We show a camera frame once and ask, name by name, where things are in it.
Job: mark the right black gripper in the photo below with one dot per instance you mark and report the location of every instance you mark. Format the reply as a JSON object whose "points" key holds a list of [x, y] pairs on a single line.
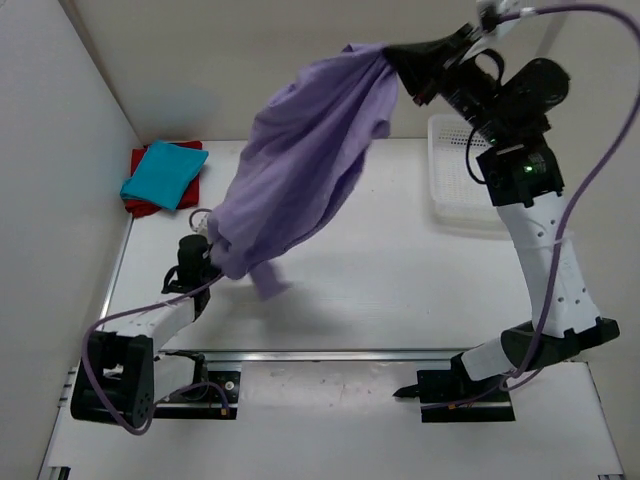
{"points": [[420, 67]]}

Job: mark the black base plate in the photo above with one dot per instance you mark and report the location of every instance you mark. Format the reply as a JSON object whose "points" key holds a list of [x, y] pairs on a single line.
{"points": [[207, 403], [446, 398]]}

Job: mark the lavender cloth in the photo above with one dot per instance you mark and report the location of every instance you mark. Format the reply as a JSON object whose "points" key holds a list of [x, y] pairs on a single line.
{"points": [[305, 153]]}

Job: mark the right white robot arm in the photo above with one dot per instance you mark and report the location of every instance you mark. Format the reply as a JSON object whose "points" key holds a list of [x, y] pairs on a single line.
{"points": [[525, 185]]}

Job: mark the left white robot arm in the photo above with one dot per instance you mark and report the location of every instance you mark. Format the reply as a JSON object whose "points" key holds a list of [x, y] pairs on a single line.
{"points": [[124, 373]]}

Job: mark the teal t shirt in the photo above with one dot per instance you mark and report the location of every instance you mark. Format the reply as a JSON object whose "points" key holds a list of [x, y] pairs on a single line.
{"points": [[162, 175]]}

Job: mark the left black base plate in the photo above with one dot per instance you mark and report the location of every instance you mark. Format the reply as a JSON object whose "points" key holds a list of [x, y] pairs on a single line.
{"points": [[207, 403]]}

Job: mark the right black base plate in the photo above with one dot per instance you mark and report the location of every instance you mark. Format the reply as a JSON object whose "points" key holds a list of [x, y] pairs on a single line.
{"points": [[446, 398]]}

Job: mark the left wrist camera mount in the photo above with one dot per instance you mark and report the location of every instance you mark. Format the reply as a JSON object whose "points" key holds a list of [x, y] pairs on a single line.
{"points": [[201, 227]]}

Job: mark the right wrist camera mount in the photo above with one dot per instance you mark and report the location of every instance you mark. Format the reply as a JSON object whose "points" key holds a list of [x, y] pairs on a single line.
{"points": [[499, 17]]}

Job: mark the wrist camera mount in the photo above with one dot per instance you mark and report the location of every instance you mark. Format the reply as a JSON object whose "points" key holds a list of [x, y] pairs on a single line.
{"points": [[499, 17], [201, 227]]}

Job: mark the white plastic basket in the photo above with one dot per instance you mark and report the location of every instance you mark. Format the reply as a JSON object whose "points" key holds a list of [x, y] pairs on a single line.
{"points": [[457, 200]]}

